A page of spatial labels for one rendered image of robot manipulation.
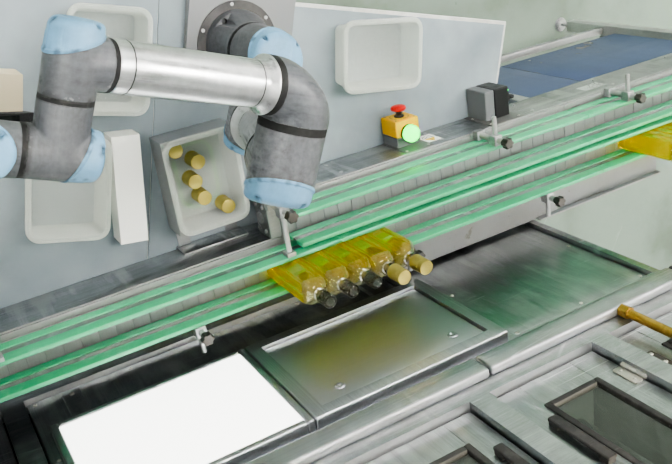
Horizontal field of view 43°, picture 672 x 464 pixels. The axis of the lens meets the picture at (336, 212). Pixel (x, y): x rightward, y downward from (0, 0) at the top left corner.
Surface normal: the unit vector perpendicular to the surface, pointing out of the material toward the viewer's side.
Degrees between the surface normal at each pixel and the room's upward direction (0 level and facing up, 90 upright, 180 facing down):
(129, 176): 0
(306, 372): 90
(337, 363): 90
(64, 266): 0
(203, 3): 3
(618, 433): 90
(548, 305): 90
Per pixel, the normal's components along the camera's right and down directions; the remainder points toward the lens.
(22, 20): 0.49, 0.26
